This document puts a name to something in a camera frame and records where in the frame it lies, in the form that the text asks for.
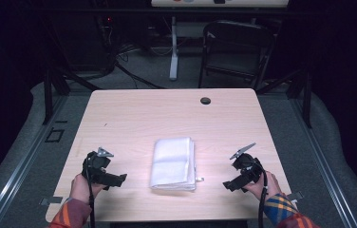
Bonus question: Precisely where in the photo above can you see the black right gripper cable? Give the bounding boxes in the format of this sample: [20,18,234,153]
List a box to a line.
[257,162,269,228]

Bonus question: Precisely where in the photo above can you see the black floor cables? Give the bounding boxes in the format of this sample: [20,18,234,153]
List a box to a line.
[113,47,166,90]

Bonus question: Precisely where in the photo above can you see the person's left hand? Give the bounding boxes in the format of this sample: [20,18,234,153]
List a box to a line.
[68,173,108,204]

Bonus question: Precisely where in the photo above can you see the black folding chair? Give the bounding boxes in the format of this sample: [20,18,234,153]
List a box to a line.
[197,19,277,91]

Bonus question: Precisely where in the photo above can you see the grey table bracket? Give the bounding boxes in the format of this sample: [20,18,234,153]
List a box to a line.
[39,196,64,206]
[285,190,305,203]

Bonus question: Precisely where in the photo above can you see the dark computer tower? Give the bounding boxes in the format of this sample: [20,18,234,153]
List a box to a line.
[52,10,117,73]

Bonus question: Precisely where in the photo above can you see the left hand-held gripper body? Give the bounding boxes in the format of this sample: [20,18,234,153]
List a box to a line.
[81,146,115,185]

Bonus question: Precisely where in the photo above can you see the white table leg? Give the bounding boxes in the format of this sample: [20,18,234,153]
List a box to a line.
[168,15,180,82]

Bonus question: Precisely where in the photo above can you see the person's right hand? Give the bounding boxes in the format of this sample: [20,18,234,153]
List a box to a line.
[242,170,283,201]

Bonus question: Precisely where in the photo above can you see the white cloth towel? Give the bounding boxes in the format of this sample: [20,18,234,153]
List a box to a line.
[149,136,205,192]

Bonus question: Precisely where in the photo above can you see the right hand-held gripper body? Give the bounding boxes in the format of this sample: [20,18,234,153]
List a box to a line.
[229,142,265,184]

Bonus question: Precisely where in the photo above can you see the aluminium floor rail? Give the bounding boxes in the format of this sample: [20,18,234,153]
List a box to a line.
[0,94,69,228]
[289,94,357,228]

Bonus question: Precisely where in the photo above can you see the black metal stand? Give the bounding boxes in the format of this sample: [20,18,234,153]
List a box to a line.
[41,66,103,125]
[255,66,313,129]

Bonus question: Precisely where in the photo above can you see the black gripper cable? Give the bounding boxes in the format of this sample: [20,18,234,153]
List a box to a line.
[85,164,97,228]
[257,162,269,228]

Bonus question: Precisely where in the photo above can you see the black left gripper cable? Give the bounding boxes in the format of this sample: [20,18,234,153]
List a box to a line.
[85,164,97,228]

